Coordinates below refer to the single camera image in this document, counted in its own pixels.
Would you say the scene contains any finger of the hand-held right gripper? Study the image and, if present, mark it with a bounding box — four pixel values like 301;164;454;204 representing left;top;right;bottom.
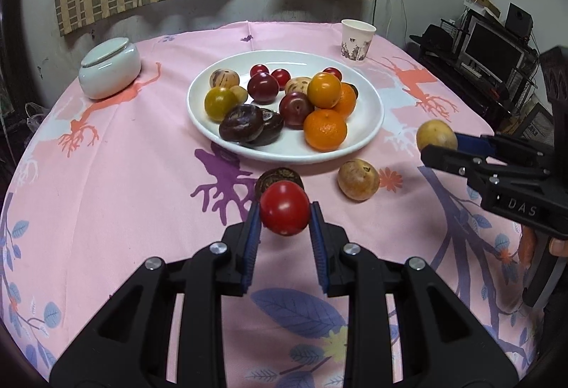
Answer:
419;145;548;193
453;133;555;169

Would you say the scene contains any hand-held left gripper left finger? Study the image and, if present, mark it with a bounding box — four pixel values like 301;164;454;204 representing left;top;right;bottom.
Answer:
49;201;262;388

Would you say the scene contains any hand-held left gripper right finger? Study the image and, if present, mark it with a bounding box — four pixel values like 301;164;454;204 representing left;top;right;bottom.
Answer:
309;200;520;388

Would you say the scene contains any tan passion fruit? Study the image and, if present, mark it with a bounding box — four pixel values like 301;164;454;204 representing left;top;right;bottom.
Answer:
337;159;381;202
416;119;459;152

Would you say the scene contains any white oval plate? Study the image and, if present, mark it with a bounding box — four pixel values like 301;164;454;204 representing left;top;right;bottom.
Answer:
186;50;385;164

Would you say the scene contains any orange mandarin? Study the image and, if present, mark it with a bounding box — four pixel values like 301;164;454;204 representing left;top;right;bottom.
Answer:
333;82;358;120
304;108;348;152

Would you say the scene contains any dark red plum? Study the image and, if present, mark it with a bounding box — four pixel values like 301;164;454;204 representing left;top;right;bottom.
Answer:
279;92;314;130
247;72;280;105

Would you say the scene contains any green-yellow citrus fruit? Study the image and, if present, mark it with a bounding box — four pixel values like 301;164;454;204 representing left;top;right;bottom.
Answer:
204;87;239;122

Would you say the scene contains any orange-yellow citrus fruit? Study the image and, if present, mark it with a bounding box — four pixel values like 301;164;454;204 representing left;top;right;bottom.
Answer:
307;72;342;109

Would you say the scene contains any pale yellow potato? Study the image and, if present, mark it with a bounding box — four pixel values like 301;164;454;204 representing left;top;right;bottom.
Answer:
284;76;312;98

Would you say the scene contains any tan speckled round fruit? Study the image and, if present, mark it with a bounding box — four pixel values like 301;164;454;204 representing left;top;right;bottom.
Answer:
209;68;241;92

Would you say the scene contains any black media shelf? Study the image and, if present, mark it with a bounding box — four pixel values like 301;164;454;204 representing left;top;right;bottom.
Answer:
410;10;542;135

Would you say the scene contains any black mesh grille box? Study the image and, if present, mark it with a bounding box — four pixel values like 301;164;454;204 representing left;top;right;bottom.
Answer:
517;101;555;142

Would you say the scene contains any black computer monitor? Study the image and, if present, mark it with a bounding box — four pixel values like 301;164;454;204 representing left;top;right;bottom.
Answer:
461;20;526;75

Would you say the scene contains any black speaker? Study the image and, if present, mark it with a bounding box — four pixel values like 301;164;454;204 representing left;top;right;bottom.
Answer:
506;2;534;38

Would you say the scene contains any small tan box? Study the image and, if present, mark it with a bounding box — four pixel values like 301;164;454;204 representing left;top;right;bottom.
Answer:
464;0;500;13

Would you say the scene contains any printed paper cup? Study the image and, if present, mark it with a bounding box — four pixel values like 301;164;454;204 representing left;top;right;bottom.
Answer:
341;19;377;61

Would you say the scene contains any pale green lidded ceramic jar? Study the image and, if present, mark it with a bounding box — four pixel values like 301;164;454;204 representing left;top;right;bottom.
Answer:
78;37;142;100

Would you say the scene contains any white plastic bag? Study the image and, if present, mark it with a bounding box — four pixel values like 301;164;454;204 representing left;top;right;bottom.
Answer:
24;101;47;133

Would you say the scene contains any white wall cable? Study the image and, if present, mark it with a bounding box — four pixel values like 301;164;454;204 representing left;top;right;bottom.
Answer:
398;0;409;43

